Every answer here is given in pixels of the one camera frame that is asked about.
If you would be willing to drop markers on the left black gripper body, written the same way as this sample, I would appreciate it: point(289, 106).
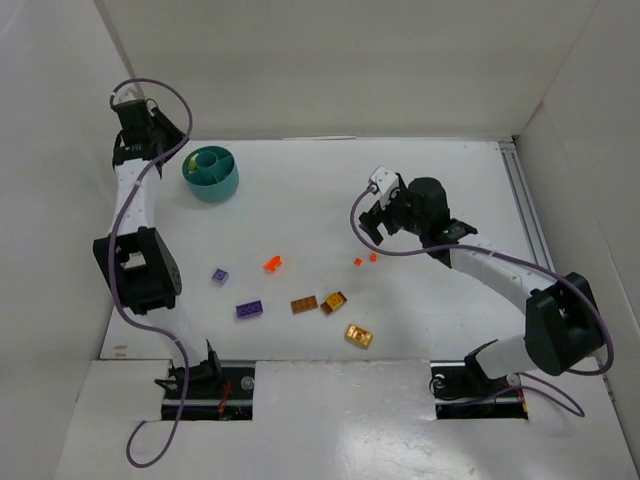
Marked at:
point(163, 128)

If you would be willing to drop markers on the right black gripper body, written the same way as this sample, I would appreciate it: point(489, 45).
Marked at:
point(388, 219)

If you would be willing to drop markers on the light green lego piece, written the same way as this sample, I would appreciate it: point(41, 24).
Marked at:
point(192, 165)

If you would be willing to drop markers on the orange translucent lego brick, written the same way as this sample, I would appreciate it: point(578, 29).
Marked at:
point(333, 302)

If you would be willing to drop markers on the yellow lego brick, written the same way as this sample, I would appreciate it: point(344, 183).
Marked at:
point(358, 336)

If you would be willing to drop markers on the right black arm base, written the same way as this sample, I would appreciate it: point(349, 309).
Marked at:
point(463, 391)

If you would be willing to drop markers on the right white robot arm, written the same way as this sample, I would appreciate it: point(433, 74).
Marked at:
point(562, 324)

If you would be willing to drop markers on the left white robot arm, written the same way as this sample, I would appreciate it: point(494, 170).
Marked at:
point(134, 258)

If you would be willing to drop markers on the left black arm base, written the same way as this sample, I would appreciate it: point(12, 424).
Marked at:
point(217, 390)

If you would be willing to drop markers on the teal round divided container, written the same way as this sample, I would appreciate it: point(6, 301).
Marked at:
point(217, 178)

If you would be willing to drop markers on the brown flat lego plate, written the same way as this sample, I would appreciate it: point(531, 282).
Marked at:
point(303, 305)

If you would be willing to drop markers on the red orange lego piece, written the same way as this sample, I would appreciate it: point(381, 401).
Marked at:
point(273, 264)

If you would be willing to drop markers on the purple long lego brick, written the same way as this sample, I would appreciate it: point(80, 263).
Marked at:
point(249, 310)

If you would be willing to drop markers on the small purple square lego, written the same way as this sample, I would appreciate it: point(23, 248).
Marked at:
point(220, 276)

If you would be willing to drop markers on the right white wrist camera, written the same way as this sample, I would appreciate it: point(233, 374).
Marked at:
point(386, 185)

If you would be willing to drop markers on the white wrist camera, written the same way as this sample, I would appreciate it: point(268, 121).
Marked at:
point(386, 185)
point(125, 94)

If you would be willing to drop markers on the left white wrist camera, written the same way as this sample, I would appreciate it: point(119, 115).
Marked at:
point(125, 94)

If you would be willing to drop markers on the aluminium rail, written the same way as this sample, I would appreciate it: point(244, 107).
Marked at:
point(525, 205)

